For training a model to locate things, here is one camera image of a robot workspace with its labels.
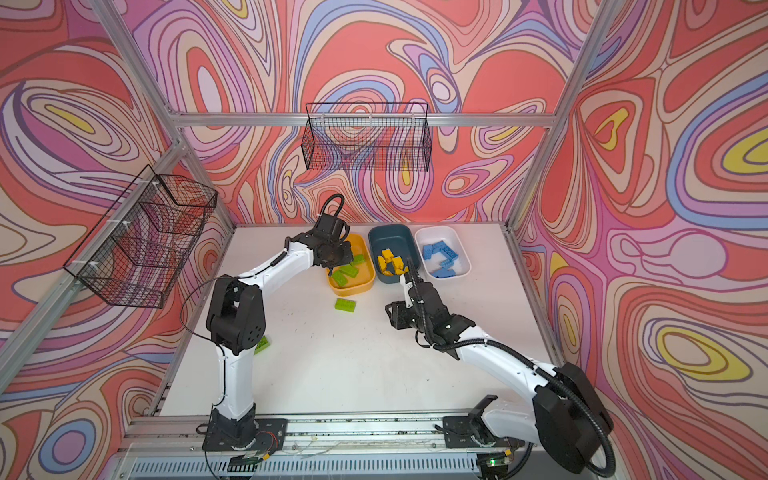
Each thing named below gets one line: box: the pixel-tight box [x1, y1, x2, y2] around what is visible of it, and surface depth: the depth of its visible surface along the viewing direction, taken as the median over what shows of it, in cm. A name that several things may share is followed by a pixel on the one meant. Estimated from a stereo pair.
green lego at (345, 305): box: [334, 298, 357, 313], surface depth 98 cm
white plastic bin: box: [414, 226, 472, 278], surface depth 112 cm
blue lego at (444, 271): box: [432, 257, 457, 278], surface depth 104 cm
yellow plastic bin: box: [326, 233, 376, 297], surface depth 104 cm
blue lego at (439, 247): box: [422, 241, 459, 263], surface depth 110 cm
